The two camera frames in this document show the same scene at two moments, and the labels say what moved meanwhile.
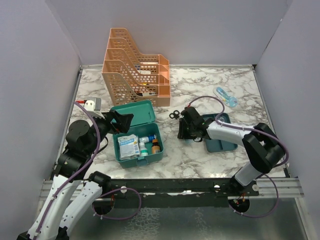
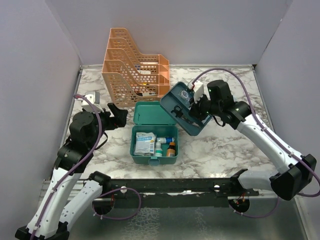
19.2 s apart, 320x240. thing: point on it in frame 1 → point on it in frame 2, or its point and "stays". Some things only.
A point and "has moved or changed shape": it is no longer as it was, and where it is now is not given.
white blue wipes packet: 129,148 → 144,144
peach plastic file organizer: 128,75 stays
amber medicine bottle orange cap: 155,147 → 171,151
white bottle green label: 143,150 → 158,150
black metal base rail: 175,193 stays
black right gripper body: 192,128 → 203,108
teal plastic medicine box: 142,123 has moved or changed shape
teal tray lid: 216,145 → 171,99
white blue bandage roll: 146,139 → 164,140
